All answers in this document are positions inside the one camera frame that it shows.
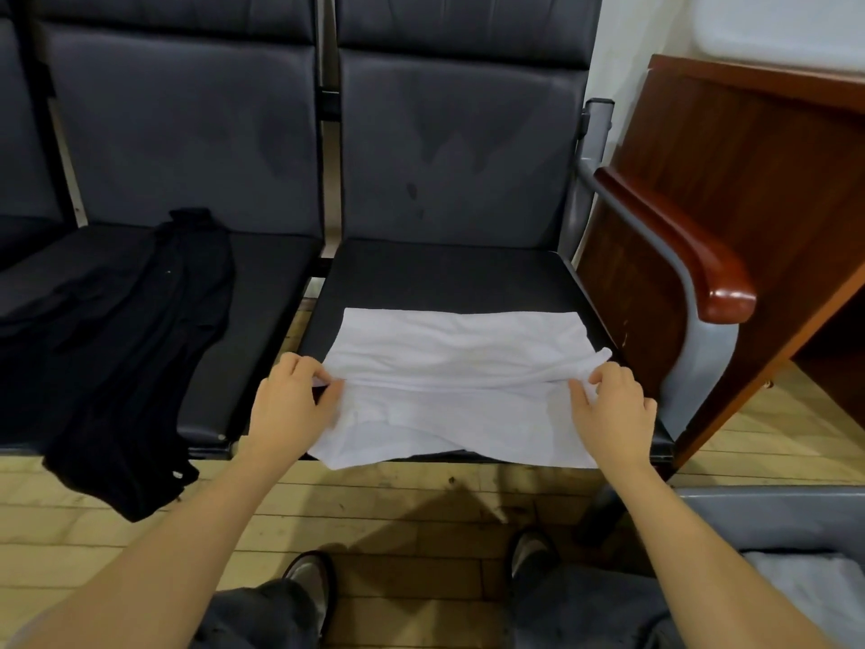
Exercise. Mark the person's black shoe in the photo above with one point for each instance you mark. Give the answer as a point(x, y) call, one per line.
point(311, 588)
point(531, 554)

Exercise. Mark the white plastic tray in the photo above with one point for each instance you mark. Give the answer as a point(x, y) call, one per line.
point(777, 27)

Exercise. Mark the grey t-shirt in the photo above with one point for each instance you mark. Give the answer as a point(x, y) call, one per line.
point(811, 595)

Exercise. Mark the white t-shirt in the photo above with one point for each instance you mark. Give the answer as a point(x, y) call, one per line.
point(460, 372)

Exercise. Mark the black t-shirt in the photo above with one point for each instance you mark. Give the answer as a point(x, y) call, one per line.
point(122, 358)

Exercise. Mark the person's right hand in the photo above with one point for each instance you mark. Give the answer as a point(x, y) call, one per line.
point(615, 423)

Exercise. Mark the person's right forearm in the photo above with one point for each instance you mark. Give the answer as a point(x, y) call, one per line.
point(716, 568)

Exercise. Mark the person's left forearm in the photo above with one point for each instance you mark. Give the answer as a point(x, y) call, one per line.
point(135, 568)

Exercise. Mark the person's left hand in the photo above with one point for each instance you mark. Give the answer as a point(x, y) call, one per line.
point(287, 415)

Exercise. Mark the brown wooden bench armrest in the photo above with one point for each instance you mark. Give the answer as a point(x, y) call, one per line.
point(683, 243)

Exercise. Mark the brown wooden desk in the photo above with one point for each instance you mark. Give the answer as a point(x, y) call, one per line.
point(730, 155)

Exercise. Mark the grey plastic storage bin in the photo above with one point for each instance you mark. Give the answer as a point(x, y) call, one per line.
point(784, 514)

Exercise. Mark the person's blue jeans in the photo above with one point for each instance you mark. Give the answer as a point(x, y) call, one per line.
point(581, 615)

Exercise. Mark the black leather bench seat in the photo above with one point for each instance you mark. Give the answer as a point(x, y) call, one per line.
point(189, 128)
point(460, 142)
point(27, 128)

